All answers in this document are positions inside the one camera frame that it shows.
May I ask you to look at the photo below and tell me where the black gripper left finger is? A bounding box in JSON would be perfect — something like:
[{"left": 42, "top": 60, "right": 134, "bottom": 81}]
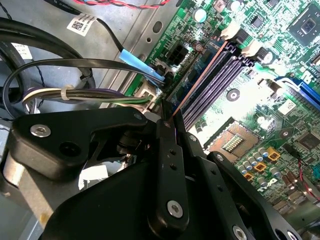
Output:
[{"left": 9, "top": 99, "right": 191, "bottom": 235}]

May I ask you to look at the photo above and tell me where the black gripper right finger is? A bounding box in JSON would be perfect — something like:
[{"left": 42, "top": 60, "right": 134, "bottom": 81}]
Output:
[{"left": 173, "top": 116, "right": 303, "bottom": 240}]

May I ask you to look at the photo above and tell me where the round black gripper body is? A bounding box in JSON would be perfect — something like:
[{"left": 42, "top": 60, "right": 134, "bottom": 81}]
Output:
[{"left": 41, "top": 159, "right": 241, "bottom": 240}]

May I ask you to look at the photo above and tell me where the green RAM stick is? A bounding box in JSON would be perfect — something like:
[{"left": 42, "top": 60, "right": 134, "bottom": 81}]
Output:
[{"left": 162, "top": 39, "right": 230, "bottom": 118}]

